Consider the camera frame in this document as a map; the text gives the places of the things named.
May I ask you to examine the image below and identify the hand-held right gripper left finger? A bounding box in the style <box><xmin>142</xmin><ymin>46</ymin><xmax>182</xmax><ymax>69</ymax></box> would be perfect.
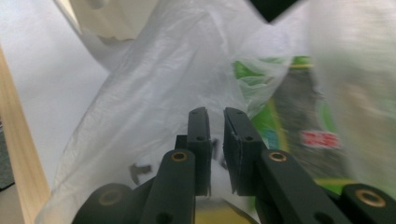
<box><xmin>175</xmin><ymin>106</ymin><xmax>213</xmax><ymax>197</ymax></box>

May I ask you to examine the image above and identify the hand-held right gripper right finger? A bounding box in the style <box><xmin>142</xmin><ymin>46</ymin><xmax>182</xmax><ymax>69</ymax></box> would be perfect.
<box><xmin>222</xmin><ymin>106</ymin><xmax>268</xmax><ymax>197</ymax></box>

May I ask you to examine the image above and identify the yellow snack packet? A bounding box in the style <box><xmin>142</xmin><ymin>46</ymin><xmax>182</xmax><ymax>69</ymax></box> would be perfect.
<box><xmin>195</xmin><ymin>206</ymin><xmax>254</xmax><ymax>224</ymax></box>

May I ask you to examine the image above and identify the green snack packet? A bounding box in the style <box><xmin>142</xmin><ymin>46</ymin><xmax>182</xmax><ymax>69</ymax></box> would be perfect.
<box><xmin>233</xmin><ymin>55</ymin><xmax>396</xmax><ymax>201</ymax></box>

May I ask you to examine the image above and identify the translucent white plastic bag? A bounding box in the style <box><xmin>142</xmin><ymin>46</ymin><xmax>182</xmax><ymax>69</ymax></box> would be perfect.
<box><xmin>35</xmin><ymin>0</ymin><xmax>396</xmax><ymax>224</ymax></box>

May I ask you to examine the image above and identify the white table with wooden edge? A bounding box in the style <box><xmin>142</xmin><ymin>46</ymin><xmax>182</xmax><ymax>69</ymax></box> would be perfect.
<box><xmin>0</xmin><ymin>0</ymin><xmax>110</xmax><ymax>224</ymax></box>

